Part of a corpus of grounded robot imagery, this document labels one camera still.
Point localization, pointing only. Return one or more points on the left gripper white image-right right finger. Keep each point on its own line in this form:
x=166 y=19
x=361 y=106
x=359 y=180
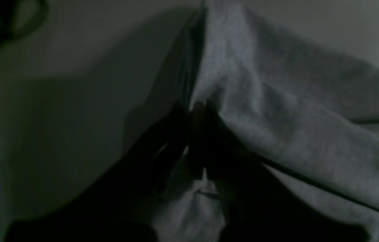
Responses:
x=257 y=207

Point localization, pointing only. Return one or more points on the grey T-shirt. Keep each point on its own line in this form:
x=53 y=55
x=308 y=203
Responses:
x=311 y=112

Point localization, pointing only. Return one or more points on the left gripper white image-right left finger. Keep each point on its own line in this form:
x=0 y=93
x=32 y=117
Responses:
x=103 y=212

